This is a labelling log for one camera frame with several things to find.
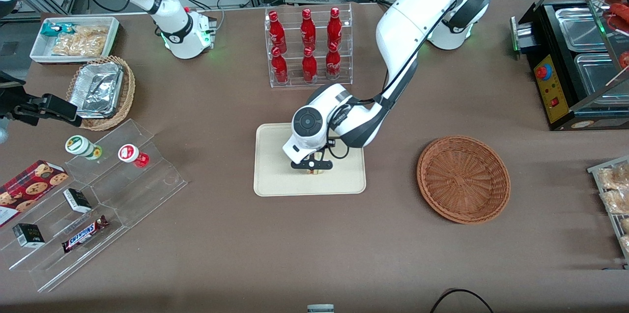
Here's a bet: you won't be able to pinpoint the round brown wicker basket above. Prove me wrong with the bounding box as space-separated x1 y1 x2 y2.
417 136 512 225

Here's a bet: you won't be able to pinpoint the small black box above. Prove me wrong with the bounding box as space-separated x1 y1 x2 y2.
63 188 92 214
12 223 46 248

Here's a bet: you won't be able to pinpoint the beige plastic tray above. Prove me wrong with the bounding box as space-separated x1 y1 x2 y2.
254 123 367 197

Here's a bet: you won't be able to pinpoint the stacked aluminium foil trays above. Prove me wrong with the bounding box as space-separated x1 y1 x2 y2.
69 61 124 119

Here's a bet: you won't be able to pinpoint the red food piece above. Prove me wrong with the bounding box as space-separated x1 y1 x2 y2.
609 2 629 23

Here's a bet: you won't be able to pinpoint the snickers chocolate bar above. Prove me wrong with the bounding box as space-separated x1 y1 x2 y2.
61 215 110 254

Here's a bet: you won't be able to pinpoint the green lidded white cup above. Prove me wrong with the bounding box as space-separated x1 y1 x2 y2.
65 135 103 161

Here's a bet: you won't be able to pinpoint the steel warmer pan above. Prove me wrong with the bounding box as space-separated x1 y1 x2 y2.
555 7 610 53
574 53 629 107

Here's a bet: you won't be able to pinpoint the red cola bottle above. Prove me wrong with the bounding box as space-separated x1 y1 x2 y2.
302 47 318 83
271 47 289 84
268 10 288 53
325 42 342 80
301 8 316 51
327 7 343 48

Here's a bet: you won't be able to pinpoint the green snack packet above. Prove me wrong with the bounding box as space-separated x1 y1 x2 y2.
41 22 77 37

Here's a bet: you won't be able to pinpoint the black food warmer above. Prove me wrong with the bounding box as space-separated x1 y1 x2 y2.
511 0 629 132

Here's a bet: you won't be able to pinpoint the black cable loop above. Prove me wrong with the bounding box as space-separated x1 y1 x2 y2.
430 288 494 313

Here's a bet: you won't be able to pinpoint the white rectangular snack bin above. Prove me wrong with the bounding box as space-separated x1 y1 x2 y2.
29 16 121 65

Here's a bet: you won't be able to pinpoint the tray of wrapped pastries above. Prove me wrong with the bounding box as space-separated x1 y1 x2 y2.
587 156 629 264

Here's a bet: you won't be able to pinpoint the clear acrylic bottle rack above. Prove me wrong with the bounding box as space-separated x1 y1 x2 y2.
264 3 354 88

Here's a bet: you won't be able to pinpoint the red lidded small jar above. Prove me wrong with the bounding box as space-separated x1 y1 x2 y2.
118 143 150 169

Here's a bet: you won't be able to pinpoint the clear cracker bag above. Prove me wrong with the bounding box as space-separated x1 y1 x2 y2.
52 26 110 57

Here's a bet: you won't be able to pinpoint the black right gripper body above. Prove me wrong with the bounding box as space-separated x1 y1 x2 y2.
0 71 50 124

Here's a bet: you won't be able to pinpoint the red cookie box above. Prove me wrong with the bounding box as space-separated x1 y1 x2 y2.
0 160 69 228

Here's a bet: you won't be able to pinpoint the clear acrylic stepped display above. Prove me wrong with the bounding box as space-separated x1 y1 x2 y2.
0 119 188 294

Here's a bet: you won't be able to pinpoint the small tan wicker basket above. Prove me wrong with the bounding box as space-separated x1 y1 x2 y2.
66 55 136 132

